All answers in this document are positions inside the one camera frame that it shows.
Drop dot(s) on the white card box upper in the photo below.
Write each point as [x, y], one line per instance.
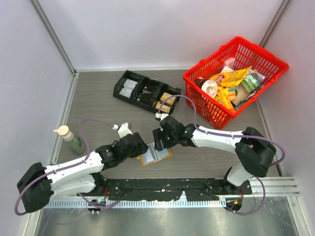
[130, 84]

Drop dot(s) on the orange leather card holder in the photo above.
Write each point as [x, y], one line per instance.
[152, 156]

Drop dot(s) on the black compartment tray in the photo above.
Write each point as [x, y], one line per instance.
[147, 92]

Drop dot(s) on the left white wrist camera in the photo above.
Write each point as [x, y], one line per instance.
[124, 130]

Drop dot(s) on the red plastic shopping basket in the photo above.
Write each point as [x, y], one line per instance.
[246, 54]

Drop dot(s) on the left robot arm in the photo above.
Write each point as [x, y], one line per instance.
[39, 184]

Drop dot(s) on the white paper roll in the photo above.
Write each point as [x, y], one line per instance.
[210, 87]

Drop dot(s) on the white perforated cable duct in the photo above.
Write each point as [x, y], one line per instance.
[181, 203]

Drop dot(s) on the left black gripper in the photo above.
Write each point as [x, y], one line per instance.
[141, 148]

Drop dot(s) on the pink white carton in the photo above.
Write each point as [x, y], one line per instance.
[229, 62]

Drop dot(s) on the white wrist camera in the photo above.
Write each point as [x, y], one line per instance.
[160, 116]
[124, 130]

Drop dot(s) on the green foil snack packet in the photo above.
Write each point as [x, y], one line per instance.
[251, 82]

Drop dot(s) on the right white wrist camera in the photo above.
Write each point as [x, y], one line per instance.
[160, 116]

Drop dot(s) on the tan card box upper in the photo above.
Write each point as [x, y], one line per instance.
[168, 98]

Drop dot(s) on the green soap pump bottle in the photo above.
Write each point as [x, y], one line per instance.
[74, 142]

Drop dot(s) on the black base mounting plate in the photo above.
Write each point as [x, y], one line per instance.
[165, 189]

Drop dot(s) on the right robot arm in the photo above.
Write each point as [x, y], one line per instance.
[254, 151]

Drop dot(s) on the yellow chips bag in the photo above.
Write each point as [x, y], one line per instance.
[225, 81]

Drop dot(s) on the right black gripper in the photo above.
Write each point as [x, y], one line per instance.
[158, 134]

